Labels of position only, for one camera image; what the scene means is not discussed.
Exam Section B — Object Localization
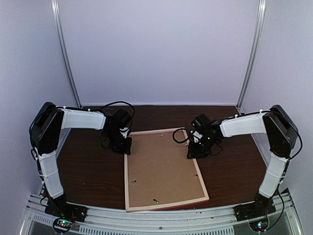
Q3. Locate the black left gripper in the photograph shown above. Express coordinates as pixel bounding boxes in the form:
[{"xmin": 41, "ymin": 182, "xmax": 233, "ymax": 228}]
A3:
[{"xmin": 105, "ymin": 129, "xmax": 133, "ymax": 156}]

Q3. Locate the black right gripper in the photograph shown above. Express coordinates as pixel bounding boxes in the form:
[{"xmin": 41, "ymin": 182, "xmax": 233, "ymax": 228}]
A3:
[{"xmin": 187, "ymin": 135, "xmax": 218, "ymax": 159}]

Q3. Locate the brown backing board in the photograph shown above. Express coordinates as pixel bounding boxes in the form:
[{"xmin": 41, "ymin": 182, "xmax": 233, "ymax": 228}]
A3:
[{"xmin": 127, "ymin": 130, "xmax": 205, "ymax": 208}]

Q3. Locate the light wood picture frame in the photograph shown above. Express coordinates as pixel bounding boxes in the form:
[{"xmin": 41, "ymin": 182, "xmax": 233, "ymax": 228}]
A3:
[{"xmin": 123, "ymin": 127, "xmax": 210, "ymax": 212}]

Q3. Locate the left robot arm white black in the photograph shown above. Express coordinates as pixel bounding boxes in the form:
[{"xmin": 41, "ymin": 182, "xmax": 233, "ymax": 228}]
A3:
[{"xmin": 29, "ymin": 102, "xmax": 134, "ymax": 217}]

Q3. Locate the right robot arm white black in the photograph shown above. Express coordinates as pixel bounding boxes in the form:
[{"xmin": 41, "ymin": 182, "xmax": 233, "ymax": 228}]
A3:
[{"xmin": 187, "ymin": 105, "xmax": 302, "ymax": 216}]

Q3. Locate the right controller board with leds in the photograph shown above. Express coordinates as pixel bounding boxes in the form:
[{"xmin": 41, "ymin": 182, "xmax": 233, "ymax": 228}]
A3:
[{"xmin": 249, "ymin": 218, "xmax": 269, "ymax": 233}]

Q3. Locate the controller board with leds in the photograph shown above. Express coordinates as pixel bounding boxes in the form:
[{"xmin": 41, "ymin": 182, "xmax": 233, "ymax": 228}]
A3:
[
  {"xmin": 52, "ymin": 217, "xmax": 73, "ymax": 234},
  {"xmin": 249, "ymin": 218, "xmax": 269, "ymax": 233}
]

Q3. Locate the left controller board with leds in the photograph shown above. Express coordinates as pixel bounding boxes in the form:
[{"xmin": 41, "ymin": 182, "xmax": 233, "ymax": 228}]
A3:
[{"xmin": 52, "ymin": 217, "xmax": 73, "ymax": 234}]

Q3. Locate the right camera cable black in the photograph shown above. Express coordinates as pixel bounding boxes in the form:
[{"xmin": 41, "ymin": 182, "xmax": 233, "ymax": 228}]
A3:
[{"xmin": 172, "ymin": 127, "xmax": 189, "ymax": 144}]

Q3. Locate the camera cable black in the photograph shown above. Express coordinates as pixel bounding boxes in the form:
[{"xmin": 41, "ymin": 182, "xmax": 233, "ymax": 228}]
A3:
[
  {"xmin": 88, "ymin": 101, "xmax": 135, "ymax": 123},
  {"xmin": 172, "ymin": 127, "xmax": 189, "ymax": 144}
]

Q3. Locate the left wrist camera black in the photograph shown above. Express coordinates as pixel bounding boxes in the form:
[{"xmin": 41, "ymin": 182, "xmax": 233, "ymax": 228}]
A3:
[{"xmin": 114, "ymin": 109, "xmax": 132, "ymax": 128}]

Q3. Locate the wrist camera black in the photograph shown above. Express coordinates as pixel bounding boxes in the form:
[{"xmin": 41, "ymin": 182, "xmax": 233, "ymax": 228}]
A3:
[
  {"xmin": 114, "ymin": 109, "xmax": 132, "ymax": 128},
  {"xmin": 191, "ymin": 114, "xmax": 210, "ymax": 129}
]

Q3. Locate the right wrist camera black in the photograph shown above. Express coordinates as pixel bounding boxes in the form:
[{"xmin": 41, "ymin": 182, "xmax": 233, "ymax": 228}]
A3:
[{"xmin": 191, "ymin": 114, "xmax": 210, "ymax": 129}]

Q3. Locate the left camera cable black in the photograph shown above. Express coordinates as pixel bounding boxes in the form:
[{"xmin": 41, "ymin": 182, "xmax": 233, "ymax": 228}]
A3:
[{"xmin": 88, "ymin": 101, "xmax": 135, "ymax": 123}]

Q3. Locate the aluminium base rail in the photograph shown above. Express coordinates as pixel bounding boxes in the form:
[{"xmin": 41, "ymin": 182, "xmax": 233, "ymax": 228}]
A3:
[{"xmin": 24, "ymin": 187, "xmax": 298, "ymax": 235}]

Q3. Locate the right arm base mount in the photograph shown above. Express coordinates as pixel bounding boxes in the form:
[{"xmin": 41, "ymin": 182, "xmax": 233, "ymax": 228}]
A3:
[{"xmin": 234, "ymin": 192, "xmax": 276, "ymax": 221}]

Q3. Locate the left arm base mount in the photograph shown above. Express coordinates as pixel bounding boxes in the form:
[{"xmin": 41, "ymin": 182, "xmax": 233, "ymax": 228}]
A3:
[{"xmin": 45, "ymin": 195, "xmax": 88, "ymax": 222}]

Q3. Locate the left aluminium corner post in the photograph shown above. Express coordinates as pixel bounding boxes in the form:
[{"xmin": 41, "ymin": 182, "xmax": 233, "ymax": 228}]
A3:
[{"xmin": 51, "ymin": 0, "xmax": 82, "ymax": 108}]

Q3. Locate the aluminium corner post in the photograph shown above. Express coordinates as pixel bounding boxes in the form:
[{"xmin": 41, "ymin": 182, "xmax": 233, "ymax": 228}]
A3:
[
  {"xmin": 236, "ymin": 0, "xmax": 267, "ymax": 112},
  {"xmin": 51, "ymin": 0, "xmax": 82, "ymax": 108}
]

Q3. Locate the right aluminium corner post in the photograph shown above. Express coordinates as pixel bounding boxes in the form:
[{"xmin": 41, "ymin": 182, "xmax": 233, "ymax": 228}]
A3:
[{"xmin": 236, "ymin": 0, "xmax": 267, "ymax": 112}]

